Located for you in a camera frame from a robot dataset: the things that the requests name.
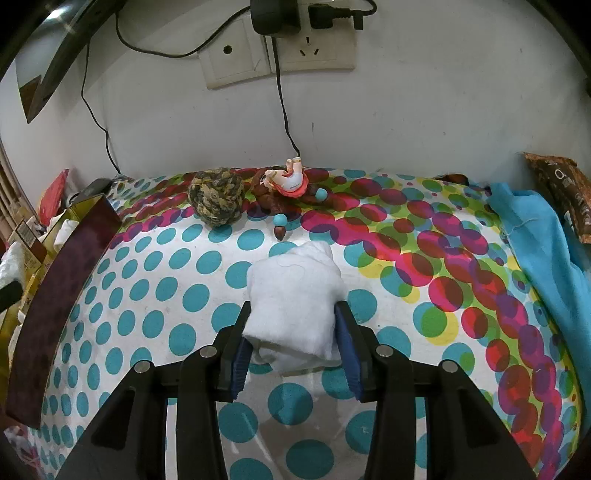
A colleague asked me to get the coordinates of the black set-top box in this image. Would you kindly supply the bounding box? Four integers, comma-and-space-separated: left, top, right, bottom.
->
67, 178, 113, 207

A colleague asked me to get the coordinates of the beige wall socket panel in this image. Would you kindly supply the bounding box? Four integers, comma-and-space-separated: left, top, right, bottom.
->
198, 1, 356, 90

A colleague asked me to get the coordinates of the brown patterned snack bag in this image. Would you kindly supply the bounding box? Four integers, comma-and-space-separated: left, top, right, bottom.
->
524, 152, 590, 244

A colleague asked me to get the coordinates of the blue cloth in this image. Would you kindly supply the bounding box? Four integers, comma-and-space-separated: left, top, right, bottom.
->
482, 181, 591, 402

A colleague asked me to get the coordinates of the black power adapter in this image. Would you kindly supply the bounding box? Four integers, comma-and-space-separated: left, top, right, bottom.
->
250, 0, 301, 37

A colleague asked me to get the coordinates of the gold storage box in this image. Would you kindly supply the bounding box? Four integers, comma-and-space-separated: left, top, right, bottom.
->
5, 195, 121, 429

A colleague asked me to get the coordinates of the red gift bag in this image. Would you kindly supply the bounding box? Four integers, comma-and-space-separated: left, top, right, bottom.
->
38, 169, 69, 227

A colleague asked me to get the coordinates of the olive yellow yarn ball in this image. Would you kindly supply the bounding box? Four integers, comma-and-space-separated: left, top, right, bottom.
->
188, 167, 245, 228

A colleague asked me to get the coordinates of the colourful dotted bedsheet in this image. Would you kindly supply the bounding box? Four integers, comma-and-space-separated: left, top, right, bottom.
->
23, 169, 584, 479

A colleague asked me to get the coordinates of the thin black wall cable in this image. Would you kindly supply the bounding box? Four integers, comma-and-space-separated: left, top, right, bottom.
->
80, 8, 253, 176

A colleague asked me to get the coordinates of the wall mounted television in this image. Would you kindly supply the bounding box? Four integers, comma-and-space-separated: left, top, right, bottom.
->
15, 0, 125, 122

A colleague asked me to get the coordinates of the brown haired doll figurine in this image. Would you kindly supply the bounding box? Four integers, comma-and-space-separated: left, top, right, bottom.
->
252, 157, 329, 241

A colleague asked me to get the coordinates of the cream cardboard box with barcode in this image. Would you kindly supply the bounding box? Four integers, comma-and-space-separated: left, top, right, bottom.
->
8, 221, 47, 273

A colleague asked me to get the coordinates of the black adapter cable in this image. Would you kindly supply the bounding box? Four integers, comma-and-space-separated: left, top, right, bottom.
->
269, 36, 303, 159

